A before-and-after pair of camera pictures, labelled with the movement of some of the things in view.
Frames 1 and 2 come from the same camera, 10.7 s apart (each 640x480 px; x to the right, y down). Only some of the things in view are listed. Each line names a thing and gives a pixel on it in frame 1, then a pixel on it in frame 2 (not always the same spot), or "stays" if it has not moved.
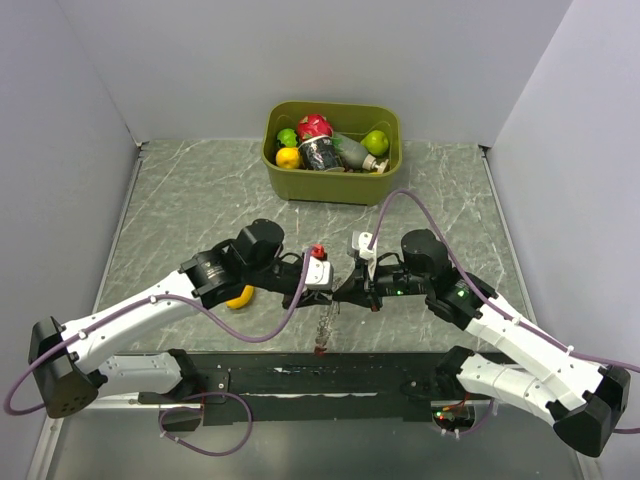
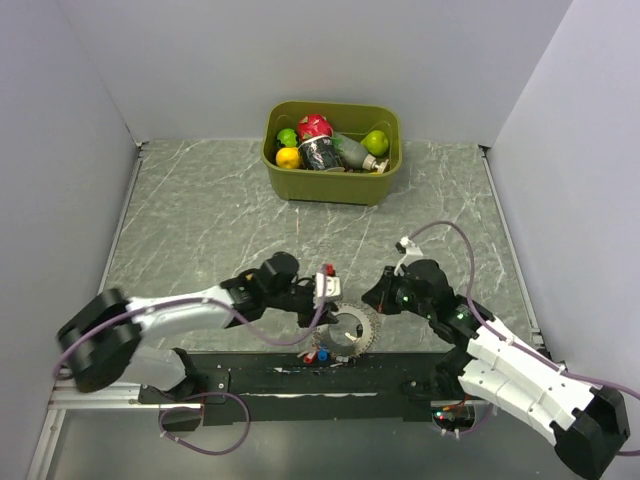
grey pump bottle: [354, 154] stays
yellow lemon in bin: [287, 157] stays
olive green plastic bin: [332, 187] stays
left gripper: [313, 297] to [304, 319]
